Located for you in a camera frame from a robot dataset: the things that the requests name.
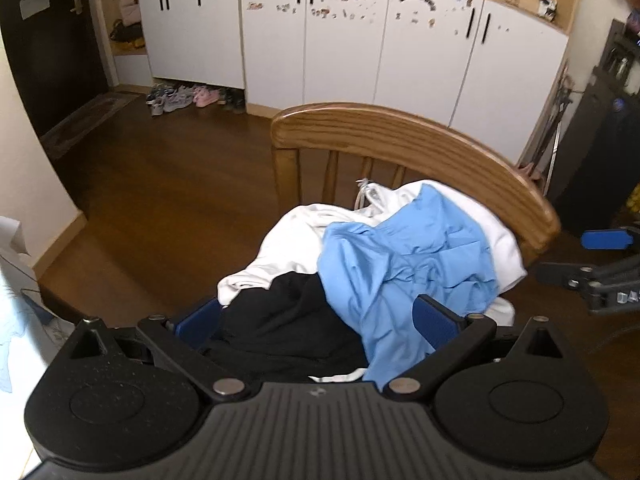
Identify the white door sign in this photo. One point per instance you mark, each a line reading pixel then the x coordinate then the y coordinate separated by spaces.
pixel 34 4

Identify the row of shoes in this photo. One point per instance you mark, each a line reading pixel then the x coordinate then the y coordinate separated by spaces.
pixel 180 97

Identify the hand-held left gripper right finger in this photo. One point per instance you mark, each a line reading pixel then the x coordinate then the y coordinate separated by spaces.
pixel 435 325

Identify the black garment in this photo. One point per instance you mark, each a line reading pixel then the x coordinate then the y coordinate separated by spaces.
pixel 290 320

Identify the wooden chair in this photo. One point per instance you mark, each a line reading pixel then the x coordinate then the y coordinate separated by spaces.
pixel 400 130

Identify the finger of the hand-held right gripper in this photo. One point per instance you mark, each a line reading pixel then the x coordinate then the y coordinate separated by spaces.
pixel 605 239
pixel 600 285

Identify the black folded frame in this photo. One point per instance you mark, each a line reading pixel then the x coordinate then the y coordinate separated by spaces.
pixel 595 135

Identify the leaning thin poles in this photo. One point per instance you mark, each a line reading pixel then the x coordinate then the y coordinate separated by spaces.
pixel 550 125

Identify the white storage cabinet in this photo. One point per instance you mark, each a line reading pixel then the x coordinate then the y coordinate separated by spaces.
pixel 280 45

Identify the dark doormat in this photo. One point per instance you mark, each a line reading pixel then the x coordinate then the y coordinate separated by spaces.
pixel 85 125

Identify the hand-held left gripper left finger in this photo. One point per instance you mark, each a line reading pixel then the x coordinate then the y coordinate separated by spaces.
pixel 197 322

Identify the white mug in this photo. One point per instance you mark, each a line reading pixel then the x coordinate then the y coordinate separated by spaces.
pixel 547 6

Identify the dark door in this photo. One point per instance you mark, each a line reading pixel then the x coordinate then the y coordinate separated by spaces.
pixel 50 70

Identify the light blue shirt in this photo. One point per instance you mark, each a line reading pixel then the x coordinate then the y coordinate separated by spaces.
pixel 400 260

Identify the white garment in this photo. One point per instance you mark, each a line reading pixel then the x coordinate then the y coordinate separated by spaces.
pixel 290 245

